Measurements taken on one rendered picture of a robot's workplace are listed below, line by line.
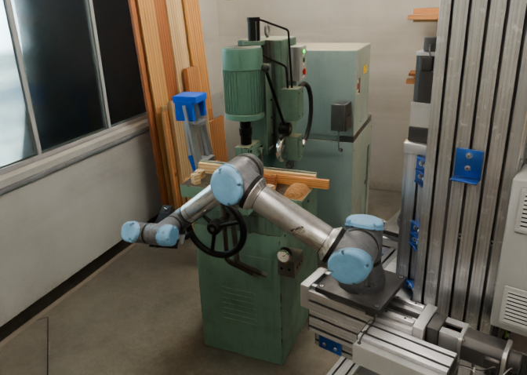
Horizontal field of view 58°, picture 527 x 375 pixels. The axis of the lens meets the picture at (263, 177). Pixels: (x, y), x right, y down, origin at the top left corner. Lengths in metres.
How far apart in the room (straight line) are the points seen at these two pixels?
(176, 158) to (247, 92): 1.58
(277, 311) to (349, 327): 0.72
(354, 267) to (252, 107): 0.96
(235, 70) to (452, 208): 1.03
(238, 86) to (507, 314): 1.29
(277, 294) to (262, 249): 0.24
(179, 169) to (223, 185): 2.14
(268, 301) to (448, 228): 1.04
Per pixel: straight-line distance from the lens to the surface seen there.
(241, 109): 2.06
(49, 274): 3.15
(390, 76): 4.24
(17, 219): 2.90
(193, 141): 2.96
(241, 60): 2.02
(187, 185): 2.21
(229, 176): 1.38
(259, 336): 2.45
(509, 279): 1.53
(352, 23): 4.25
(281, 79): 2.25
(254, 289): 2.30
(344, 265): 1.36
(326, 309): 1.66
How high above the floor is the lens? 1.69
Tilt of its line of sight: 21 degrees down
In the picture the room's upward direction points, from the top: 2 degrees counter-clockwise
